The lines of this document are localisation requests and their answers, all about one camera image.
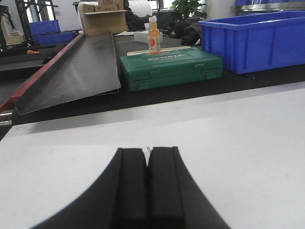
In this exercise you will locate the orange juice bottle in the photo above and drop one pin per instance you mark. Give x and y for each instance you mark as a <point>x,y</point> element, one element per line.
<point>154,37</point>

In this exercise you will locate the open cardboard box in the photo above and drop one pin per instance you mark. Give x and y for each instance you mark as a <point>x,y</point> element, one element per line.
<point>99,22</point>

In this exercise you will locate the white foam block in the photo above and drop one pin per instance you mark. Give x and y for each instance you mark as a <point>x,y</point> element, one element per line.
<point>142,36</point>

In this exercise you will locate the green potted plant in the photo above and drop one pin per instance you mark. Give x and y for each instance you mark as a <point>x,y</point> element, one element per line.
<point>190,8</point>

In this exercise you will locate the blue bin far left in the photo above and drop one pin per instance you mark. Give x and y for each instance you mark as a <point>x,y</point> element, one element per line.
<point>46,33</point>

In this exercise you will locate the orange handled tool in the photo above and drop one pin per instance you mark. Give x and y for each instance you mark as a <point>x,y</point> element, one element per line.
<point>32,52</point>

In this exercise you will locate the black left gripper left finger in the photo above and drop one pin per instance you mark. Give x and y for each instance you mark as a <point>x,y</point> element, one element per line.
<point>116,199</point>

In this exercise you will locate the large blue plastic bin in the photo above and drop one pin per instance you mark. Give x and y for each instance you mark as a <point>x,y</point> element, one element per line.
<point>257,42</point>

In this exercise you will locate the black metal ramp sheet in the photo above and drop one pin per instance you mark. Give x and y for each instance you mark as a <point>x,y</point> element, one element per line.
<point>87,68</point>

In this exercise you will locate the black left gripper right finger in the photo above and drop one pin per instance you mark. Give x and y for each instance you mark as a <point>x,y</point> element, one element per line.
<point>175,200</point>

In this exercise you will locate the cream plastic tray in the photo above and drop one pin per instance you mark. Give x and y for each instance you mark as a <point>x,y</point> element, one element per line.
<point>162,50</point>

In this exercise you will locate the green Sata tool case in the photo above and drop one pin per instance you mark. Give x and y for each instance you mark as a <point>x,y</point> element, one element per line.
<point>174,67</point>

